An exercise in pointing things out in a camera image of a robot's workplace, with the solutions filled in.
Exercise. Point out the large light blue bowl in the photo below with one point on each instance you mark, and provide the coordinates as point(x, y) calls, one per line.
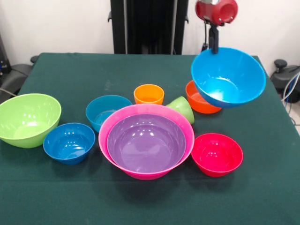
point(229, 77)

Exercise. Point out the large green bowl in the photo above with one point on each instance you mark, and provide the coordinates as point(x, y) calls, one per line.
point(28, 122)

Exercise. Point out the small crimson bowl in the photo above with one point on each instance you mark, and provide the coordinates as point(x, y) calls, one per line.
point(215, 154)

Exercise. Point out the purple bowl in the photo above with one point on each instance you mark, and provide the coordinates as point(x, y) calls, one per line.
point(145, 145)

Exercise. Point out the green cup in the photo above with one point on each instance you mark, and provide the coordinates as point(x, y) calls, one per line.
point(185, 110)

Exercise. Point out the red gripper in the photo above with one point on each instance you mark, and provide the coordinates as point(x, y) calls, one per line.
point(218, 12)

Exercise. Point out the translucent blue ribbed bowl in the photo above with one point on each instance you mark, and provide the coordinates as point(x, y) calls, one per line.
point(98, 112)

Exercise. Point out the small dark blue bowl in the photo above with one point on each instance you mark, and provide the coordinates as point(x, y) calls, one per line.
point(68, 145)

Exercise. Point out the dark green table cloth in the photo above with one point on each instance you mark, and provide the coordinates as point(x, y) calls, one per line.
point(164, 201)

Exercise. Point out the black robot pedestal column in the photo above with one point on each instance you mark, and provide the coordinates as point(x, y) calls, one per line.
point(150, 23)

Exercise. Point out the large pink bowl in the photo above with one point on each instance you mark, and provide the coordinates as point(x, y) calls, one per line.
point(145, 175)

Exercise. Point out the orange bowl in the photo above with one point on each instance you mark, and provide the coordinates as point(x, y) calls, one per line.
point(194, 103)

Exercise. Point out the orange cup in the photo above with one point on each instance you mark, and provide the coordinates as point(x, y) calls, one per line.
point(148, 93)

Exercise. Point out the black equipment rack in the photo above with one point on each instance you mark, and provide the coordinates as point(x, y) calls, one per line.
point(2, 61)

